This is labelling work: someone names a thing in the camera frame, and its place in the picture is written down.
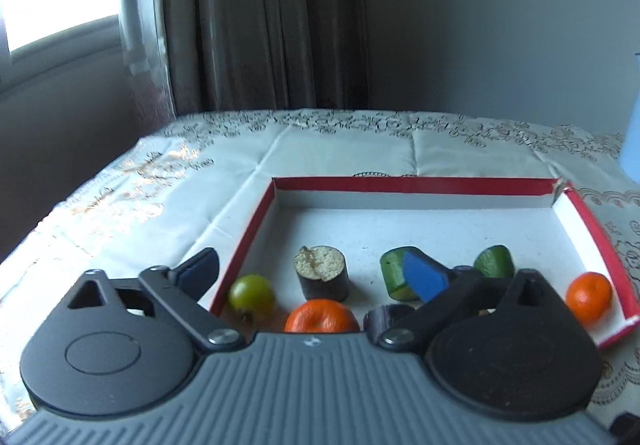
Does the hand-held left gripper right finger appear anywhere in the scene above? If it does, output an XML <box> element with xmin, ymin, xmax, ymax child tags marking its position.
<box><xmin>377</xmin><ymin>249</ymin><xmax>571</xmax><ymax>353</ymax></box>

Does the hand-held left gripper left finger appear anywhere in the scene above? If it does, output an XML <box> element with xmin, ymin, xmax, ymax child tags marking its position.
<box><xmin>67</xmin><ymin>247</ymin><xmax>251</xmax><ymax>353</ymax></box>

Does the cut green cucumber piece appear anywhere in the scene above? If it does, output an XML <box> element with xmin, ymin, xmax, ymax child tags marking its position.
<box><xmin>380</xmin><ymin>246</ymin><xmax>426</xmax><ymax>302</ymax></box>

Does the red cardboard box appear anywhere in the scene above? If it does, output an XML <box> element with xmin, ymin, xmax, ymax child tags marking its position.
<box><xmin>207</xmin><ymin>176</ymin><xmax>640</xmax><ymax>351</ymax></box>

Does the green tomato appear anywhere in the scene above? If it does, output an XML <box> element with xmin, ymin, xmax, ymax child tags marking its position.
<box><xmin>228</xmin><ymin>274</ymin><xmax>276</xmax><ymax>315</ymax></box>

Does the dark eggplant chunk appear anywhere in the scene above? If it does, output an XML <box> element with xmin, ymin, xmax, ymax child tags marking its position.
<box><xmin>362</xmin><ymin>304</ymin><xmax>416</xmax><ymax>341</ymax></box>

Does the small green avocado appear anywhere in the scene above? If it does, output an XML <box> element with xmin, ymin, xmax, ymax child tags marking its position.
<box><xmin>473</xmin><ymin>245</ymin><xmax>516</xmax><ymax>280</ymax></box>

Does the eggplant chunk with pale top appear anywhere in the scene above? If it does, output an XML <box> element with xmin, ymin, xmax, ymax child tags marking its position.
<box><xmin>293</xmin><ymin>245</ymin><xmax>351</xmax><ymax>303</ymax></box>

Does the tangerine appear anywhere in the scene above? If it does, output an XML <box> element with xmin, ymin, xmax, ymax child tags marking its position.
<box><xmin>284</xmin><ymin>299</ymin><xmax>361</xmax><ymax>333</ymax></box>
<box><xmin>565</xmin><ymin>271</ymin><xmax>613</xmax><ymax>325</ymax></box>

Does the light blue electric kettle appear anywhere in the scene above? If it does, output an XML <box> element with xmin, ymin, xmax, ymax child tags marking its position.
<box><xmin>619</xmin><ymin>95</ymin><xmax>640</xmax><ymax>186</ymax></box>

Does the brown patterned curtain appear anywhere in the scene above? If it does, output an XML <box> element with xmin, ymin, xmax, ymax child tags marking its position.
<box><xmin>120</xmin><ymin>0</ymin><xmax>371</xmax><ymax>118</ymax></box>

